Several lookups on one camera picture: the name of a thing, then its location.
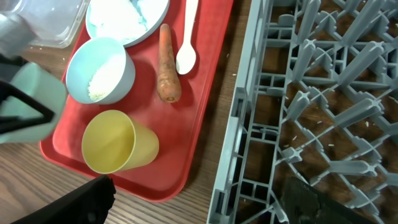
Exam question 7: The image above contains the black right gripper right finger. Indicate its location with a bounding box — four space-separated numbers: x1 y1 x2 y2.
281 177 373 224

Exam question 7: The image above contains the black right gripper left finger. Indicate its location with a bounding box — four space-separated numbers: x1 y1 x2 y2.
12 175 116 224

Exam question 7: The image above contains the light blue plate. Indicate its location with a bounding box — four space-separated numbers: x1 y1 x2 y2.
85 0 170 47

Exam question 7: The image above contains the light blue bowl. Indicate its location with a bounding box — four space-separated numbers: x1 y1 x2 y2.
66 37 136 105

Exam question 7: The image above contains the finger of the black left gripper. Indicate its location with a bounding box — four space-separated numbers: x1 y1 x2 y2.
1 80 55 134

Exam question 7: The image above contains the white rice pile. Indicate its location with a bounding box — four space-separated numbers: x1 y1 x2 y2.
88 55 124 101

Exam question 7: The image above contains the white plastic spoon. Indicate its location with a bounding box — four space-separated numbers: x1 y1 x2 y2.
175 0 199 75

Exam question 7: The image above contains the clear plastic bin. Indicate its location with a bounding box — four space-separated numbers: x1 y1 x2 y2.
1 0 90 49

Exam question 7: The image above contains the grey dishwasher rack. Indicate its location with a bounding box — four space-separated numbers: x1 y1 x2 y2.
207 0 397 223

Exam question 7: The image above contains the red plastic tray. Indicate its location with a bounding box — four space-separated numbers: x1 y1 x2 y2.
40 0 233 202

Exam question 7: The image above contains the mint green bowl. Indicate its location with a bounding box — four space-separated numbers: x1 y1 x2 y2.
1 62 67 143

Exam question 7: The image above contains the yellow plastic cup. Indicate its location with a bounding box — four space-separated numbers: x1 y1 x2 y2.
81 110 159 174

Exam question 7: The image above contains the white napkin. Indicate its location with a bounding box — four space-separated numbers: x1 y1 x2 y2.
88 0 147 45

